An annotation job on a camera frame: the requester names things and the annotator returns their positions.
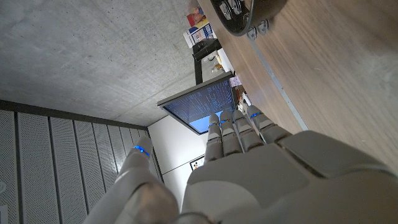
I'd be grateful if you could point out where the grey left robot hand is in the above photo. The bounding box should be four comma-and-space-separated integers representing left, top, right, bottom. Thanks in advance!
82, 105, 398, 224

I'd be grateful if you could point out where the black half-moon tambourine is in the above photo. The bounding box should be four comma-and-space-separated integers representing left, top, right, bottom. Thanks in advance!
210, 0, 289, 40

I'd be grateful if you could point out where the black computer monitor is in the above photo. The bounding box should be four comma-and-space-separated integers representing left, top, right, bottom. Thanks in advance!
157, 72, 239, 136

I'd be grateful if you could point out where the small framed wall sign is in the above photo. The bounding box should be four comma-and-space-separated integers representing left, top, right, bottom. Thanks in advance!
189, 154, 206, 171

